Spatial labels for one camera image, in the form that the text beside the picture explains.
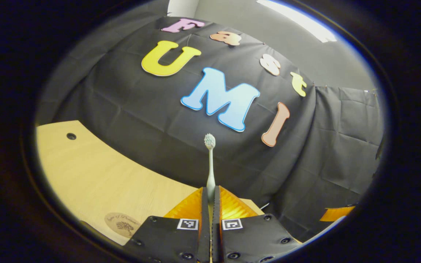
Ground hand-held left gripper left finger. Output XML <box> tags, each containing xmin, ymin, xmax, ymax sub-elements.
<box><xmin>123</xmin><ymin>186</ymin><xmax>210</xmax><ymax>263</ymax></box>

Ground black backdrop cloth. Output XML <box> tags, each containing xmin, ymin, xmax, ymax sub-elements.
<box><xmin>37</xmin><ymin>16</ymin><xmax>384</xmax><ymax>241</ymax></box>

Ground wooden desktop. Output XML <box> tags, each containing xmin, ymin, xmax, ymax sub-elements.
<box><xmin>35</xmin><ymin>121</ymin><xmax>266</xmax><ymax>246</ymax></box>

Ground pale green toothbrush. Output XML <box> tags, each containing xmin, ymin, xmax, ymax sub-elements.
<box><xmin>204</xmin><ymin>133</ymin><xmax>216</xmax><ymax>203</ymax></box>

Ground round wooden coaster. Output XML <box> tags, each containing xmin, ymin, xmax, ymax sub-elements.
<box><xmin>105</xmin><ymin>213</ymin><xmax>141</xmax><ymax>239</ymax></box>

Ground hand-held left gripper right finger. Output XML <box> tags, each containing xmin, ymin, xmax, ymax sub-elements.
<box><xmin>212</xmin><ymin>186</ymin><xmax>302</xmax><ymax>263</ymax></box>

